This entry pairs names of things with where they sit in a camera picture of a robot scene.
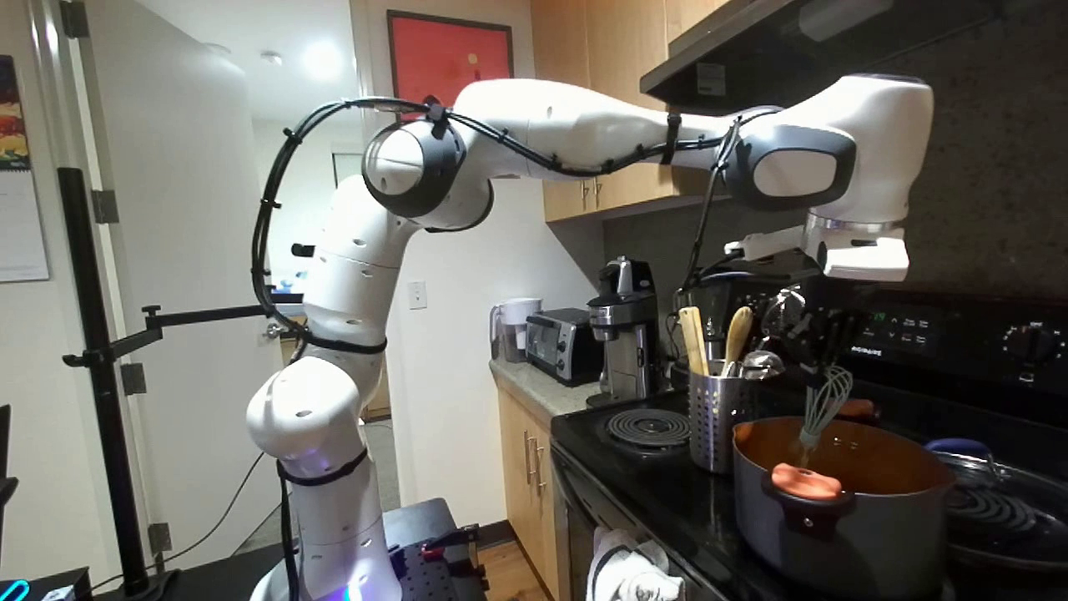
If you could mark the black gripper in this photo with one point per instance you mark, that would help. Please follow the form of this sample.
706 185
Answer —
839 310

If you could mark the teal silicone whisk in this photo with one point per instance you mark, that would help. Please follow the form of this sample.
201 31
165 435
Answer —
827 404

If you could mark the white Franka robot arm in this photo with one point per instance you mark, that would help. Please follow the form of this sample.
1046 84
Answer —
321 423

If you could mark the grey pot orange inside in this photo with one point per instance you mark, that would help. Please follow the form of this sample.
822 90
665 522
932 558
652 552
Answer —
845 545

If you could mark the round steel ladle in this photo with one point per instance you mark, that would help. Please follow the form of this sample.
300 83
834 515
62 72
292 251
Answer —
787 310

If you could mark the small steel spoon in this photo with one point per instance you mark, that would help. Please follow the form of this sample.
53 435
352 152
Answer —
761 364

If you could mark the wooden spoon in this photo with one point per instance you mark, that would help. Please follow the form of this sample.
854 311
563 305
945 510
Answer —
739 332

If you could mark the steel utensil holder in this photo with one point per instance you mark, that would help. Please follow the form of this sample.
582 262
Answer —
716 429

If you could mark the wooden spatula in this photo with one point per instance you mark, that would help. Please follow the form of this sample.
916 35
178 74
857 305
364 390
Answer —
691 340

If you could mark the steel coffee machine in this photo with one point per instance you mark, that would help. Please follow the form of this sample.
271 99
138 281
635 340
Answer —
625 344

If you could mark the black electric stove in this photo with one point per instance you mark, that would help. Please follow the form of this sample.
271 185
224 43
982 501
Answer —
656 479

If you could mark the glass pan lid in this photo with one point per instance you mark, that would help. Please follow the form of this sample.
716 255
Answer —
1007 511

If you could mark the black toaster oven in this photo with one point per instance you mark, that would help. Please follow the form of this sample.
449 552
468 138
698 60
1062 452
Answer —
565 350

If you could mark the white hanging towel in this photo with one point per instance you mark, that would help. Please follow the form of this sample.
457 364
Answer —
635 572

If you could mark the dark range hood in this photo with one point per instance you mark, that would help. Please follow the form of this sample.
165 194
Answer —
756 44

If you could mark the white countertop container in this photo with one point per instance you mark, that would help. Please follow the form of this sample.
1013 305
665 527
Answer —
514 330

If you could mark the wooden lower cabinet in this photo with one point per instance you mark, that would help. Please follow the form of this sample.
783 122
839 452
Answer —
529 479

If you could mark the wooden cabinet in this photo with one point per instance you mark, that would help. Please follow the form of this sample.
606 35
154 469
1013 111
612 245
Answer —
529 479
601 44

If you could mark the wooden upper cabinet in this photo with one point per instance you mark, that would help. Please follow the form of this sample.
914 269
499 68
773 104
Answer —
601 44

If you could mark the red framed picture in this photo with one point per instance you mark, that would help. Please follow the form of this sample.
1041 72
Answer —
444 55

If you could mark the black device cyan light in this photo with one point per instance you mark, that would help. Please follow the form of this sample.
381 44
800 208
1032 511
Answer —
46 586

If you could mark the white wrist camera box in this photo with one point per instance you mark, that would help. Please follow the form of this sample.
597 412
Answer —
867 255

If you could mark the white light switch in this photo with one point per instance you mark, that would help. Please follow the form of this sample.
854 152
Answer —
420 296

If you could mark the black camera stand pole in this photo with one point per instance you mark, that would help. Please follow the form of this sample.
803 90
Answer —
98 378

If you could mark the colourful wall picture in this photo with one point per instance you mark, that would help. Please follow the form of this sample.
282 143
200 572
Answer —
14 111

